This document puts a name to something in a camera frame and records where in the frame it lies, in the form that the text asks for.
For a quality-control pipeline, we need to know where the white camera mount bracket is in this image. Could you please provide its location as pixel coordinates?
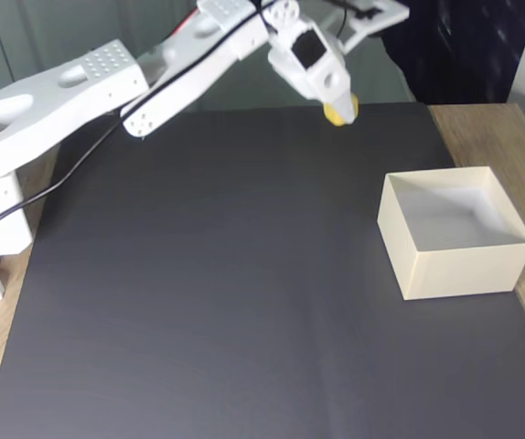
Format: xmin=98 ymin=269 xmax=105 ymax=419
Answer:
xmin=329 ymin=0 xmax=412 ymax=54

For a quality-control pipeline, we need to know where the dark grey table mat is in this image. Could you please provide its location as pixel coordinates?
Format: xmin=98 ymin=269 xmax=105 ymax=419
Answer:
xmin=0 ymin=101 xmax=525 ymax=439

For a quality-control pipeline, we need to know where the black camera cable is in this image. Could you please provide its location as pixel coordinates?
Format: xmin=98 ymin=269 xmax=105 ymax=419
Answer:
xmin=0 ymin=0 xmax=351 ymax=244

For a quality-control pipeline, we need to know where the yellow cube block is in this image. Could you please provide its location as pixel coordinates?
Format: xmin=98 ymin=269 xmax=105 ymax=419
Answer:
xmin=322 ymin=94 xmax=361 ymax=126

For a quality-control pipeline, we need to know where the pale green panelled door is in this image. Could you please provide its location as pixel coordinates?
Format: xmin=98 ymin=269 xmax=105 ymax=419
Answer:
xmin=0 ymin=0 xmax=200 ymax=115

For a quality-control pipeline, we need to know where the white open box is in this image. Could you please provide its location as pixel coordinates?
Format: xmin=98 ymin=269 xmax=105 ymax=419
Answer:
xmin=376 ymin=166 xmax=525 ymax=302

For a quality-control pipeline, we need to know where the dark hanging cloth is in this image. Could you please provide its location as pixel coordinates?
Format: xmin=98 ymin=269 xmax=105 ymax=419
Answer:
xmin=360 ymin=0 xmax=525 ymax=106

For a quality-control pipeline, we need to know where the red white black servo cable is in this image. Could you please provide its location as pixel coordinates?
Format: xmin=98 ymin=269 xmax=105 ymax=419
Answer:
xmin=173 ymin=9 xmax=202 ymax=36

